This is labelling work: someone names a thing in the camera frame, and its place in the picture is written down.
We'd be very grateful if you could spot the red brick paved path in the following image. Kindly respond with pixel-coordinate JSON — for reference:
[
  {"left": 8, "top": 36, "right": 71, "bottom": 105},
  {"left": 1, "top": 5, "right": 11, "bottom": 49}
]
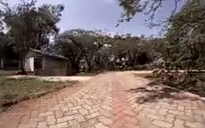
[{"left": 0, "top": 70, "right": 205, "bottom": 128}]

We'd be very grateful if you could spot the wood of green trees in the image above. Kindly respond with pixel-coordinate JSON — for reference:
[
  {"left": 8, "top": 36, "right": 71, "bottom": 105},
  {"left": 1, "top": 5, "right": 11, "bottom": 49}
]
[{"left": 53, "top": 28, "right": 167, "bottom": 73}]

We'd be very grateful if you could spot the pale dirt ground strip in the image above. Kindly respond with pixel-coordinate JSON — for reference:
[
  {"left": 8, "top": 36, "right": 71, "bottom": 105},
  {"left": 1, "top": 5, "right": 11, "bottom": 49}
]
[{"left": 7, "top": 74, "right": 94, "bottom": 83}]

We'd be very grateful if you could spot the grass patch with dirt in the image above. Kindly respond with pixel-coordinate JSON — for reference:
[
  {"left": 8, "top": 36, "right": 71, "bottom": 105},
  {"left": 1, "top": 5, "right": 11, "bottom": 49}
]
[{"left": 0, "top": 69, "right": 78, "bottom": 111}]

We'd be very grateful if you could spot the leafy tree with hanging branches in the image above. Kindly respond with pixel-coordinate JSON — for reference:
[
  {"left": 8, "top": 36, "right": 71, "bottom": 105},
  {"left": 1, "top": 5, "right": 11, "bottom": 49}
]
[{"left": 116, "top": 0, "right": 205, "bottom": 98}]

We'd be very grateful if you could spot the large dark tree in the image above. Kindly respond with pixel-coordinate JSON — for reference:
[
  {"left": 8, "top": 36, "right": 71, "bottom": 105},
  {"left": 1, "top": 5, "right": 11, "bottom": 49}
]
[{"left": 0, "top": 0, "right": 66, "bottom": 75}]

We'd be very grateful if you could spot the small grey building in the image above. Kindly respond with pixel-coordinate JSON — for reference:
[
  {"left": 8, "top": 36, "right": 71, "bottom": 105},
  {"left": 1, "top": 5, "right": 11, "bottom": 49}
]
[{"left": 23, "top": 48, "right": 72, "bottom": 77}]

